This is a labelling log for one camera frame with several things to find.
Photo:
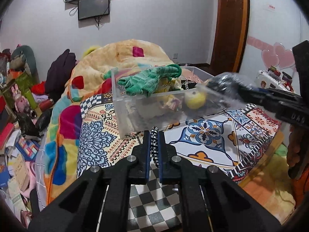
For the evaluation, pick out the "yellow face doll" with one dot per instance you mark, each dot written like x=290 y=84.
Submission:
x=195 y=99

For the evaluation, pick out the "green knitted glove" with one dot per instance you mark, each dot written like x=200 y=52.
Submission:
x=146 y=81

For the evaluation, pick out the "grey knit hat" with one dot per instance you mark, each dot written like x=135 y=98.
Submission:
x=227 y=90

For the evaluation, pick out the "patterned bed sheet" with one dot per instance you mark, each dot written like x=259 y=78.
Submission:
x=232 y=140

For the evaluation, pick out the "red thermos bottle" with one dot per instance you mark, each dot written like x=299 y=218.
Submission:
x=45 y=105

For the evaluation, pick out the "hand in orange sleeve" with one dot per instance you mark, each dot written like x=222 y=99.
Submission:
x=297 y=156

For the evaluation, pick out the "colourful patchwork fleece blanket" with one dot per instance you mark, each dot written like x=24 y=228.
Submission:
x=90 y=77

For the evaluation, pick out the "clear plastic storage box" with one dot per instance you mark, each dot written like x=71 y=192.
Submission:
x=140 y=113

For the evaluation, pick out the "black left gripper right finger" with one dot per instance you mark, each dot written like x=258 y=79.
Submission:
x=210 y=200

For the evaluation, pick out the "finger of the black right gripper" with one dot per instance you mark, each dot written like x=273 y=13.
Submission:
x=259 y=96

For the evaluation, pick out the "black white checkered cloth bag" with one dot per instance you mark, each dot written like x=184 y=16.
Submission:
x=153 y=206

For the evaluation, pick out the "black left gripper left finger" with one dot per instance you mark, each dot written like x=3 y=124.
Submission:
x=99 y=198

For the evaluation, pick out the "small dark wall monitor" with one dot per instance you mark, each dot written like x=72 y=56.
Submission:
x=93 y=8

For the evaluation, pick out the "green cardboard box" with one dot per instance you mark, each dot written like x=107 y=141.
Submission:
x=24 y=82

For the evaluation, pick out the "brown wooden door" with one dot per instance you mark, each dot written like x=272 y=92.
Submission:
x=230 y=36

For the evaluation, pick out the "grey plush toy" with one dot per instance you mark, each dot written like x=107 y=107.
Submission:
x=23 y=59

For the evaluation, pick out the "pink bunny doll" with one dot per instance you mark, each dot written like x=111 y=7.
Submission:
x=20 y=102

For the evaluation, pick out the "dark purple garment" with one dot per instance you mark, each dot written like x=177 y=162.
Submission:
x=59 y=73

